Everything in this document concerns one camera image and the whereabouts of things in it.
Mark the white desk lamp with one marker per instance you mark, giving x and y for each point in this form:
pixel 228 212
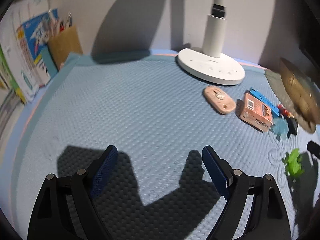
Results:
pixel 208 63

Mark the pink small carton box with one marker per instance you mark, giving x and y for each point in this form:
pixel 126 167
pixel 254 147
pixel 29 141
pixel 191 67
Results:
pixel 255 113

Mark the stack of books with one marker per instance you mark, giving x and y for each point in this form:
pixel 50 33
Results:
pixel 26 27

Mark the amber glass bowl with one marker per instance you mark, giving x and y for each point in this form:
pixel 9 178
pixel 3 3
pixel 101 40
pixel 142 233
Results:
pixel 303 94

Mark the black haired doll figure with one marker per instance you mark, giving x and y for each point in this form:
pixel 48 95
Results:
pixel 291 120

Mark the green frog toy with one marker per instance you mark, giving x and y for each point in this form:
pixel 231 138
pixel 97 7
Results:
pixel 293 163

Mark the blue rectangular lighter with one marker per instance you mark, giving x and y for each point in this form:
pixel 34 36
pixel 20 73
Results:
pixel 274 110

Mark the pink oval tag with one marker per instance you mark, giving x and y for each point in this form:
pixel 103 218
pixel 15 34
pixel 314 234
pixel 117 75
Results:
pixel 219 100

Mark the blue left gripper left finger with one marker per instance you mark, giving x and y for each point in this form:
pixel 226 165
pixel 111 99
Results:
pixel 101 170

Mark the light blue plastic toy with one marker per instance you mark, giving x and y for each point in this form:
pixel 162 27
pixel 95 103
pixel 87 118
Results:
pixel 279 128

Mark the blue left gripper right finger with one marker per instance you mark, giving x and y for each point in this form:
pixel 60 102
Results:
pixel 219 171

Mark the brown pencil holder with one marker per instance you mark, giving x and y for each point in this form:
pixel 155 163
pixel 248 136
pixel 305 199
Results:
pixel 64 42

